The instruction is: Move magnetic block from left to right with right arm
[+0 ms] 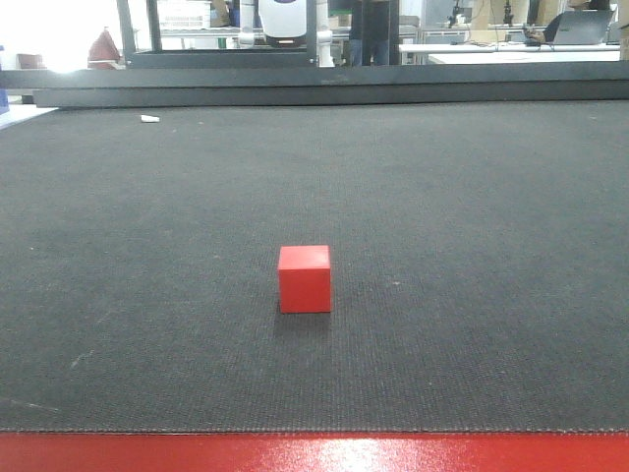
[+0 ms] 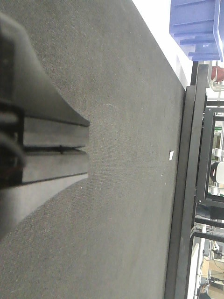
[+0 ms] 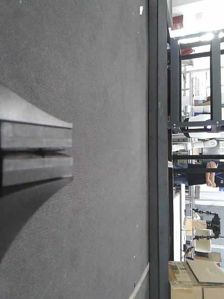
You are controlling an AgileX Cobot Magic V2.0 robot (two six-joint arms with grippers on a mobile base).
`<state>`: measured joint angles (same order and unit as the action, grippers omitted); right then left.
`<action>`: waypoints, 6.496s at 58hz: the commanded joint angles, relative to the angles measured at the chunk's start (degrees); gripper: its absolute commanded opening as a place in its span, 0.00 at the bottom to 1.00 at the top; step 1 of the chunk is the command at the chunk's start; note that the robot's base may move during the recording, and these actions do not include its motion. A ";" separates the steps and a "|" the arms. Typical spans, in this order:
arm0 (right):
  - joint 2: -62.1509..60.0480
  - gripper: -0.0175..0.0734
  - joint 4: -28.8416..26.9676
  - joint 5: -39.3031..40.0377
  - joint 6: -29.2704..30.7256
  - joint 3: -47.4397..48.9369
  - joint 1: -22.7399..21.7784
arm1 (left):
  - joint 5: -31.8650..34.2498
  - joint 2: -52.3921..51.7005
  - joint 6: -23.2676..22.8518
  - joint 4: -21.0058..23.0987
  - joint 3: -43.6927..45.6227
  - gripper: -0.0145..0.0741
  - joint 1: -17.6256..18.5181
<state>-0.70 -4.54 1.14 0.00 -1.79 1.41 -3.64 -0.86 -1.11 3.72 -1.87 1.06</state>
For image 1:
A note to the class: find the red magnetic cube block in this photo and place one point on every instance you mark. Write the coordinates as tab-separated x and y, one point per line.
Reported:
304	279

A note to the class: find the dark grey table mat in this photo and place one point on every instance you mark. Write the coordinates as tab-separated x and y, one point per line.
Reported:
419	268

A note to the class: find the person in dark clothes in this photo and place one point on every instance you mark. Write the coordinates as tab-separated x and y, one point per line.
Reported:
369	33

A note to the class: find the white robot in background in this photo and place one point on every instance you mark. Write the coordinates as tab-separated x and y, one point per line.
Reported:
288	24

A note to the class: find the grey laptop computer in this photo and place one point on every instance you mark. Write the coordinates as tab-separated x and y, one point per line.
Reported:
588	27

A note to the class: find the black metal frame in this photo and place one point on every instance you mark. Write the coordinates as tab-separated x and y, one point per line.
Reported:
204	35

